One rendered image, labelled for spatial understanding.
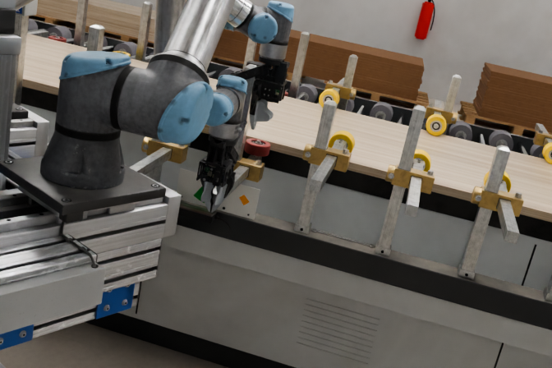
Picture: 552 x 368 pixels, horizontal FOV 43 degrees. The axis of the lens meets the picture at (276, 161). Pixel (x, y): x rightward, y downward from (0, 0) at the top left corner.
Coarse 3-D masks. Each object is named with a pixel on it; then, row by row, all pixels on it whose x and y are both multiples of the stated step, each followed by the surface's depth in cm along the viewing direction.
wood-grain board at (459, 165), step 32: (32, 64) 265; (256, 128) 240; (288, 128) 249; (352, 128) 268; (384, 128) 279; (352, 160) 226; (384, 160) 233; (448, 160) 250; (480, 160) 259; (512, 160) 269; (544, 160) 280; (448, 192) 219; (512, 192) 226; (544, 192) 234
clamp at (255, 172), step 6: (240, 162) 211; (246, 162) 212; (252, 162) 213; (234, 168) 212; (252, 168) 211; (258, 168) 210; (252, 174) 211; (258, 174) 211; (252, 180) 212; (258, 180) 211
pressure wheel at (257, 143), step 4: (248, 140) 221; (252, 140) 223; (256, 140) 222; (260, 140) 224; (264, 140) 225; (248, 144) 220; (252, 144) 219; (256, 144) 220; (260, 144) 222; (264, 144) 222; (268, 144) 222; (248, 148) 220; (252, 148) 219; (256, 148) 218; (260, 148) 219; (264, 148) 219; (268, 148) 220; (248, 152) 220; (252, 152) 219; (256, 152) 219; (260, 152) 219; (264, 152) 220; (268, 152) 221; (256, 156) 222; (260, 156) 220
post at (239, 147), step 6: (246, 66) 204; (252, 66) 204; (252, 78) 205; (252, 84) 205; (246, 90) 206; (246, 96) 206; (246, 102) 207; (246, 108) 207; (246, 114) 208; (246, 120) 208; (246, 126) 211; (246, 132) 213; (240, 138) 210; (240, 144) 211; (240, 150) 211; (240, 156) 212
